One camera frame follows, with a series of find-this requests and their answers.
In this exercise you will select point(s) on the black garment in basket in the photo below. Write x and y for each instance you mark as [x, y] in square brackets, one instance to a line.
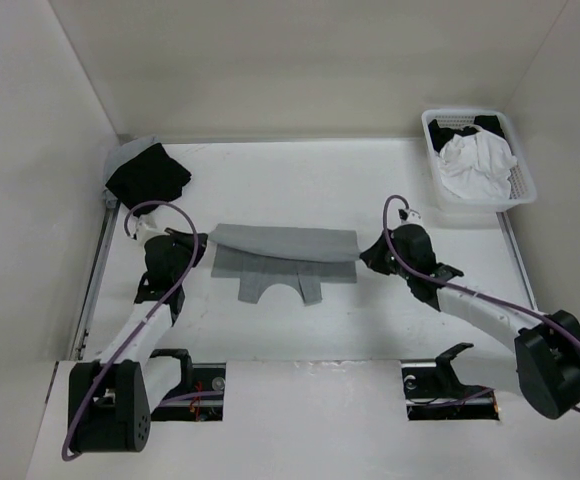
[440, 136]

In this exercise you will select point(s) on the white plastic laundry basket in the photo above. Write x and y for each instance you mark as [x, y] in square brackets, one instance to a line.
[523, 188]

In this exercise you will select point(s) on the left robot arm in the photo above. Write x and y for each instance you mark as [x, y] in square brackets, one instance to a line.
[111, 398]

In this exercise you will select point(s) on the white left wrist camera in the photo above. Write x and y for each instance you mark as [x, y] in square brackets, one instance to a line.
[142, 231]

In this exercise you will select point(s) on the folded grey tank top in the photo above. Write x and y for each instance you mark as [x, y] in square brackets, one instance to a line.
[118, 157]

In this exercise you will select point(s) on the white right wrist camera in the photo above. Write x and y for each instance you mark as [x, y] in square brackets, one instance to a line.
[409, 216]

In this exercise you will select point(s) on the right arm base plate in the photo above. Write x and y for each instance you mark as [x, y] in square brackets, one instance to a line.
[433, 392]

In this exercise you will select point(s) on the folded black tank top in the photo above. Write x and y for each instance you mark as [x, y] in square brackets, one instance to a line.
[150, 175]

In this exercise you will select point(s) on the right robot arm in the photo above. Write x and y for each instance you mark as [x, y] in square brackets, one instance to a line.
[546, 347]

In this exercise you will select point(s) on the grey tank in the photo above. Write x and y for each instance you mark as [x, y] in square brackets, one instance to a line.
[301, 258]
[118, 157]

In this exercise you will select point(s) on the metal table edge rail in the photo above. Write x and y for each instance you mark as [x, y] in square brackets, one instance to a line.
[84, 319]

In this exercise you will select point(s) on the white foam front board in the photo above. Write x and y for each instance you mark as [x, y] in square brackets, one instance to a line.
[334, 420]

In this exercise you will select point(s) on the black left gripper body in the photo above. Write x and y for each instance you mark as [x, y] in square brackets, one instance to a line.
[184, 251]

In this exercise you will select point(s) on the white crumpled tank top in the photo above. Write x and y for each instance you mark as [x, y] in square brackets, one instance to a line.
[477, 167]

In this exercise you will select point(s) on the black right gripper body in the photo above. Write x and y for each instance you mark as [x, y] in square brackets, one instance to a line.
[400, 272]

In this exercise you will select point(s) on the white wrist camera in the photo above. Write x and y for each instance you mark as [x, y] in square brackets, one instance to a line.
[142, 231]
[409, 216]

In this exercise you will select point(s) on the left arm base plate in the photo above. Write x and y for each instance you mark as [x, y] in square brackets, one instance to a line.
[198, 397]

